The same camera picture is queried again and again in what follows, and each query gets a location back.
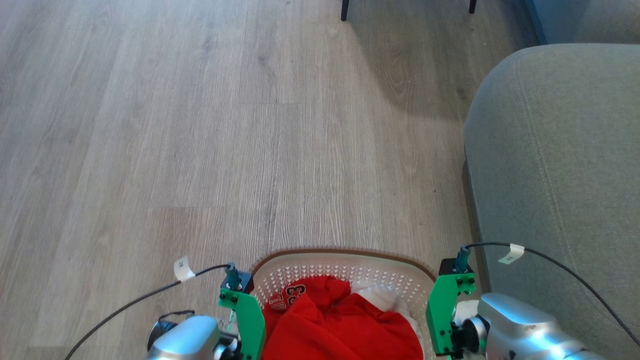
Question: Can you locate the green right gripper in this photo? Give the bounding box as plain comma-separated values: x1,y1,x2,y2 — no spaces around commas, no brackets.
425,273,476,357

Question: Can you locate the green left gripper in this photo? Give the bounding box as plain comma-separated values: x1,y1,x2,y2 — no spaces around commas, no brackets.
218,288,267,360

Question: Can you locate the white perforated laundry basket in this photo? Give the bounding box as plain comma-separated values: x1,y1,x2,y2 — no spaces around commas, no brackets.
248,247,439,360

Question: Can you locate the white garment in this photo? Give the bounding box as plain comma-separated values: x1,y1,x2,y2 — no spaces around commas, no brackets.
350,281,419,332

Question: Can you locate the red garment with print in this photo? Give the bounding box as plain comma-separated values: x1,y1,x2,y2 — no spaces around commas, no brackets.
261,275,425,360

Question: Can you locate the grey fabric sofa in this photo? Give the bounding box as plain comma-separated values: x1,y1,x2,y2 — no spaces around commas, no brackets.
463,43,640,360

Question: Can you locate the blue-grey upholstered furniture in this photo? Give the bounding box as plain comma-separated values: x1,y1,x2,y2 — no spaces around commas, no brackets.
524,0,640,46

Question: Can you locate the short black arm cable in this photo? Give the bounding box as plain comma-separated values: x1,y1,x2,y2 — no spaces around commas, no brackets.
157,309,196,324

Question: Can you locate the white cable label tag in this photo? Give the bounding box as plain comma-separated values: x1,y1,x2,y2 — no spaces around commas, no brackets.
497,243,526,265
173,256,196,282

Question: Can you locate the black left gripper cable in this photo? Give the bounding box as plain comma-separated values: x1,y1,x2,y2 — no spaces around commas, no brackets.
64,263,235,360

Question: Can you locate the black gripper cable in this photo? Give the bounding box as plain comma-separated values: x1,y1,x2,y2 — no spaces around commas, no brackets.
463,242,640,347
64,263,235,360

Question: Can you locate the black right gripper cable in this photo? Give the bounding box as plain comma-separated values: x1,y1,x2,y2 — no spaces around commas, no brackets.
463,242,640,347

